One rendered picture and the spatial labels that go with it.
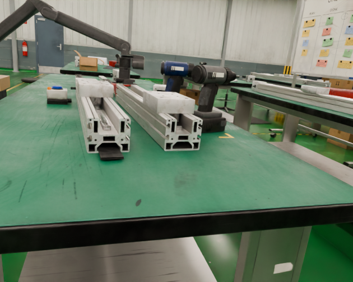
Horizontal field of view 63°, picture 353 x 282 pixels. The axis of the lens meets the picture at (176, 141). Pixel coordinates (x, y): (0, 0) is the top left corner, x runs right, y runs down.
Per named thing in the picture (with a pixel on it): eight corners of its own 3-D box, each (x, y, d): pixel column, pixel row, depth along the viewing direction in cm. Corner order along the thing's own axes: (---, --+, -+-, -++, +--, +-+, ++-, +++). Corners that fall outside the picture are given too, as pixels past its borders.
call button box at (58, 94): (47, 100, 127) (47, 87, 126) (71, 102, 131) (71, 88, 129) (46, 104, 120) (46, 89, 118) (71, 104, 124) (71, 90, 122)
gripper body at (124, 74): (135, 83, 148) (135, 68, 146) (115, 82, 144) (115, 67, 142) (132, 81, 154) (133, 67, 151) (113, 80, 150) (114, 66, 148)
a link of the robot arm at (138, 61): (122, 43, 148) (121, 42, 140) (145, 45, 149) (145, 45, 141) (122, 67, 151) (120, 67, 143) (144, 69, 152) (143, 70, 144)
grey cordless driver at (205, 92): (183, 128, 100) (189, 64, 94) (224, 125, 111) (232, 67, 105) (196, 134, 94) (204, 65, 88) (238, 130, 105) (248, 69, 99)
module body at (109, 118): (75, 99, 139) (75, 81, 136) (97, 99, 142) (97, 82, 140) (87, 153, 67) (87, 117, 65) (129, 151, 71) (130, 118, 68)
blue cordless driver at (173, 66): (157, 110, 129) (161, 60, 123) (201, 114, 130) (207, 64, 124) (157, 113, 122) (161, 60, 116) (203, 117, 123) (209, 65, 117)
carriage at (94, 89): (77, 97, 108) (77, 79, 106) (107, 98, 112) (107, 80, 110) (79, 104, 94) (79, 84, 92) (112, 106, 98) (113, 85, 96)
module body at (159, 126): (115, 100, 145) (116, 83, 143) (135, 101, 149) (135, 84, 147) (163, 151, 74) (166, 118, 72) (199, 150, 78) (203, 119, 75)
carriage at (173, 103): (142, 111, 93) (143, 90, 91) (173, 112, 97) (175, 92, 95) (156, 122, 78) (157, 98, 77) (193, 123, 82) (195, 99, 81)
